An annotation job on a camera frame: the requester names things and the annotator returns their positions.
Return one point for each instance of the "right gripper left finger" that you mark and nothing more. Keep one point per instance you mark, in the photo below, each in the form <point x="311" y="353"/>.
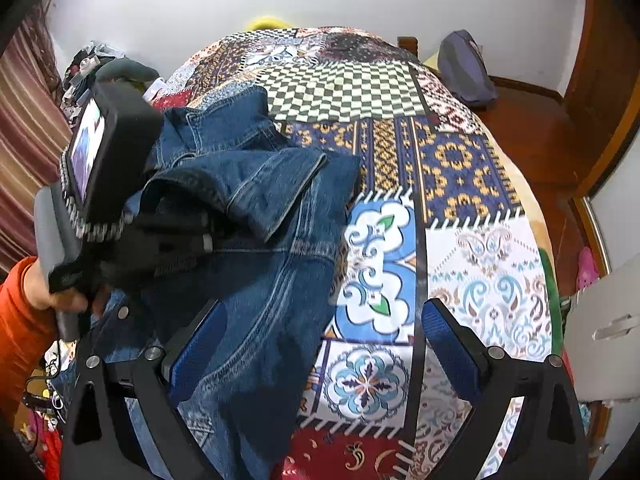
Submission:
<point x="99" y="439"/>

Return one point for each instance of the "blue denim jacket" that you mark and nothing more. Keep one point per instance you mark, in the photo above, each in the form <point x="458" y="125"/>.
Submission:
<point x="278" y="212"/>

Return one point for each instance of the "striped red gold curtain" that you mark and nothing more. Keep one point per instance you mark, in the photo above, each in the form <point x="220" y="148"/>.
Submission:
<point x="33" y="131"/>

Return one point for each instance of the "yellow headboard cushion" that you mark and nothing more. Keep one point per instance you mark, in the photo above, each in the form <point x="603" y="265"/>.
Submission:
<point x="266" y="22"/>

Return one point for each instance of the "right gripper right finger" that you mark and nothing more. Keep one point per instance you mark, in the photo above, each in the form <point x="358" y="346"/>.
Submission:
<point x="549" y="440"/>

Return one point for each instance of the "orange sleeve left forearm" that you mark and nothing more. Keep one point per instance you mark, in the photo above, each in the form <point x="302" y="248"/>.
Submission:
<point x="26" y="333"/>

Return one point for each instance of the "patchwork bed quilt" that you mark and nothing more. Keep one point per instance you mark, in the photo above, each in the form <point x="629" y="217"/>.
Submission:
<point x="442" y="213"/>

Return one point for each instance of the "white cardboard box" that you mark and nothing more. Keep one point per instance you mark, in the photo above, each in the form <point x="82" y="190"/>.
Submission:
<point x="602" y="337"/>

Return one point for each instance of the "pink slipper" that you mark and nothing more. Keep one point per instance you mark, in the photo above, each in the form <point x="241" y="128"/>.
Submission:
<point x="587" y="272"/>

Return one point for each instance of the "brown wooden door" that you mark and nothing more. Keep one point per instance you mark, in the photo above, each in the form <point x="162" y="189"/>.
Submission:
<point x="602" y="97"/>

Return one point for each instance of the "person left hand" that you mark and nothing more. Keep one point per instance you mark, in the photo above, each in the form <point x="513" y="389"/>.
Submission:
<point x="36" y="293"/>

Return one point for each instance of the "grey blue backpack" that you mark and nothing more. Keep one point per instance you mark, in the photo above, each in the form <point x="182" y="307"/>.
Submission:
<point x="463" y="70"/>

